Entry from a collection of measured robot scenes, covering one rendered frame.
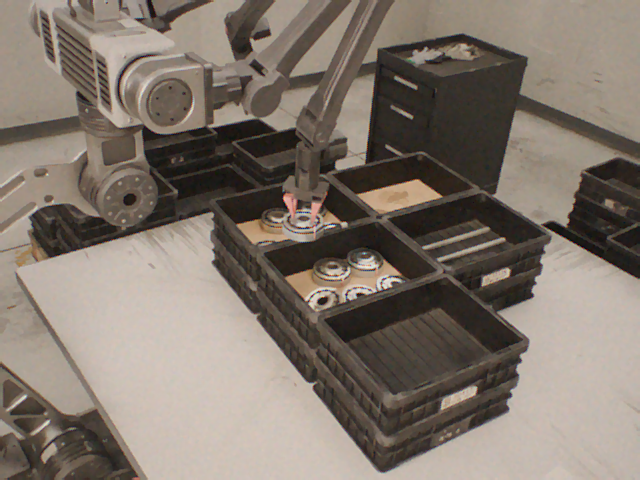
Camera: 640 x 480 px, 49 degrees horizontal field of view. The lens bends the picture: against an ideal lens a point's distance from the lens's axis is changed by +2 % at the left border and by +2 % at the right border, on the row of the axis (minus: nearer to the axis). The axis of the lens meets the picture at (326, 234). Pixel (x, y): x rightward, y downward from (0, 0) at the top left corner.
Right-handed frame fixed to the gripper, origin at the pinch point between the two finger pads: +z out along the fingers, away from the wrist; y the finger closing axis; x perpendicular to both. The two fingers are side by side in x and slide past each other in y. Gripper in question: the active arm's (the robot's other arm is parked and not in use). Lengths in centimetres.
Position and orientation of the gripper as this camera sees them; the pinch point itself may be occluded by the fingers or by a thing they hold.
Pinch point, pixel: (303, 217)
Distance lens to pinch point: 172.9
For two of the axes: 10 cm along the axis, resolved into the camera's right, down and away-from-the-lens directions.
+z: -0.9, 8.5, 5.3
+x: -2.3, 5.0, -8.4
